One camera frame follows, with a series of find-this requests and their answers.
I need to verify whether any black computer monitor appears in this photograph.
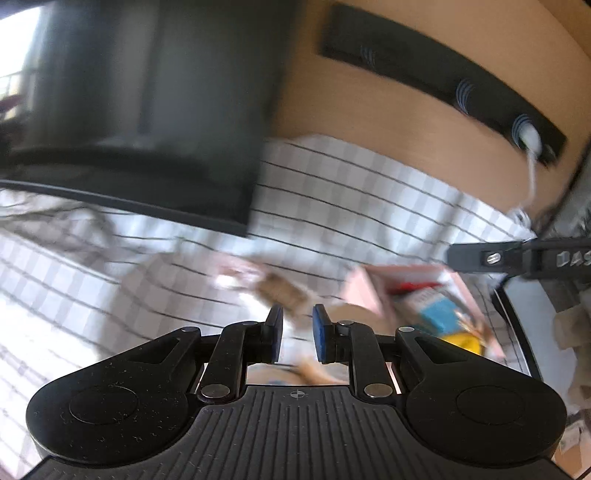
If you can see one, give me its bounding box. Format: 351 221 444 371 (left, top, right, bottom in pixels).
0 0 296 238

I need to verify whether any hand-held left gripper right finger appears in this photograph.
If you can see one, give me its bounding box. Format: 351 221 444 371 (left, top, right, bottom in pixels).
311 303 467 407

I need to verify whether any pink clear plastic packet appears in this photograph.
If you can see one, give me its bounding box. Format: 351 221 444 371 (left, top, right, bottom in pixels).
392 270 444 294

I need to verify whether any blue white cotton pad pack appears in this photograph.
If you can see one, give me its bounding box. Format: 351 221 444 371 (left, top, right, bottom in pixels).
413 286 467 335

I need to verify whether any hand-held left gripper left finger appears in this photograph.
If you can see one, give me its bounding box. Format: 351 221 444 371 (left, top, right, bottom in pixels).
122 304 284 407

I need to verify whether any white black checkered tablecloth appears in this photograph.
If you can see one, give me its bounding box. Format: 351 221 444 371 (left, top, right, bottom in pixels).
0 134 541 480

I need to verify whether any pink cardboard box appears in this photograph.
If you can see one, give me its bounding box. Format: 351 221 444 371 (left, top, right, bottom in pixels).
344 264 506 361

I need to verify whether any grey black-edged board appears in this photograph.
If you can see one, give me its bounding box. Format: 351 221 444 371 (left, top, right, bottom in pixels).
492 277 591 384

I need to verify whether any black bar with blue marks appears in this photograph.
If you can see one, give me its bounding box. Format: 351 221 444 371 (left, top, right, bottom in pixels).
318 4 568 167

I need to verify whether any brown snack packet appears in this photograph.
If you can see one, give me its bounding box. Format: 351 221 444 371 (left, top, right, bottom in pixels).
256 272 315 319

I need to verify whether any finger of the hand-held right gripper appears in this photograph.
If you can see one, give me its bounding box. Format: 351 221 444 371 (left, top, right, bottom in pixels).
449 240 539 278

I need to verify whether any white cable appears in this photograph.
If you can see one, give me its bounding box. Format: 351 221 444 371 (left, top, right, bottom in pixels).
508 127 543 222

